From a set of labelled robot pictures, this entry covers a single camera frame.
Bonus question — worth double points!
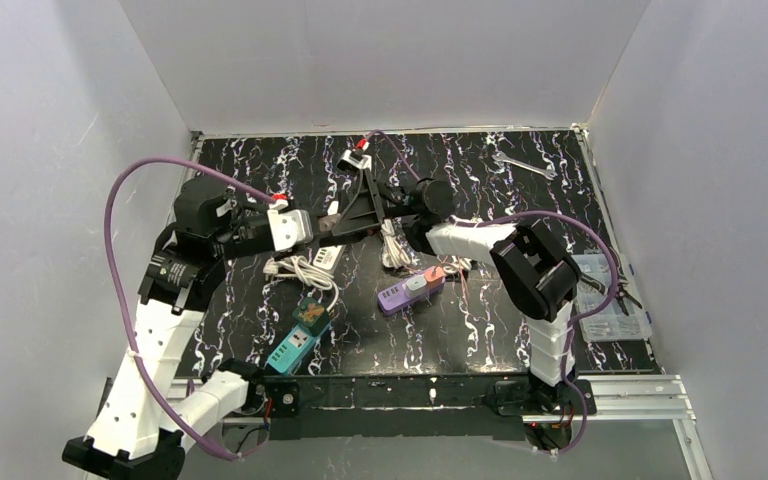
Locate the white cable of teal strip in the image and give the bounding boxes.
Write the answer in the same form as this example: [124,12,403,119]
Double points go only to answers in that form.
[263,247,340,313]

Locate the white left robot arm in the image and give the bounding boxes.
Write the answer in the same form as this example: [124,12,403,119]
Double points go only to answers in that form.
[62,176,264,479]

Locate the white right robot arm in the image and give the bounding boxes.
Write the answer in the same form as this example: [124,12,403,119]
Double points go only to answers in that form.
[318,170,581,410]

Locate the purple power strip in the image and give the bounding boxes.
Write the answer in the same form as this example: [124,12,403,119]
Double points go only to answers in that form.
[377,277,446,315]

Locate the white cable of purple strip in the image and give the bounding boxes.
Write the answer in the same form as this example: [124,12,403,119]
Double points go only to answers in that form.
[381,221,413,272]

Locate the silver wrench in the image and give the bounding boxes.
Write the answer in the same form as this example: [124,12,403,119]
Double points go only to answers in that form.
[492,152,557,181]

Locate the pink small plug adapter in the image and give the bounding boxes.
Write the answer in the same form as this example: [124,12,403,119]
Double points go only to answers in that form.
[317,214,341,233]

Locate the white power strip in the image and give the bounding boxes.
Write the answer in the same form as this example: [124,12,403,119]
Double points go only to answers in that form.
[312,245,345,274]

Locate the green dragon socket cube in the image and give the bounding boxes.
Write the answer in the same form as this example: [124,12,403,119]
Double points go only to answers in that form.
[292,297,331,337]

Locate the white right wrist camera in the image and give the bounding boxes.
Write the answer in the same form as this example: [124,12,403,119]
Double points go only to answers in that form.
[337,139,372,172]

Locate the black pliers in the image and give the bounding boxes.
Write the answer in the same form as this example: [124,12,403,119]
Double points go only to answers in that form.
[573,247,643,316]

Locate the thin pink charging cable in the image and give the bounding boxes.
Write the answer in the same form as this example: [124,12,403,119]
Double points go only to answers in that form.
[436,258,475,313]

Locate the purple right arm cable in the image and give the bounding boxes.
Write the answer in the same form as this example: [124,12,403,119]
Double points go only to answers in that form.
[356,129,621,458]

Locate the teal power strip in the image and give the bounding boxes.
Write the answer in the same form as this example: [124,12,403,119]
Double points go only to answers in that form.
[266,325,320,376]

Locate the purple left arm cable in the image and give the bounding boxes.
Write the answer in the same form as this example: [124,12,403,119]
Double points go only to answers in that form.
[104,156,289,463]

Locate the small white cube charger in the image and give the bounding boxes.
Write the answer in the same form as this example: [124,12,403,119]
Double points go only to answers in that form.
[403,275,428,298]

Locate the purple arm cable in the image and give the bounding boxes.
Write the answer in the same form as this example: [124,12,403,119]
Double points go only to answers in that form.
[104,156,289,463]
[356,129,621,458]

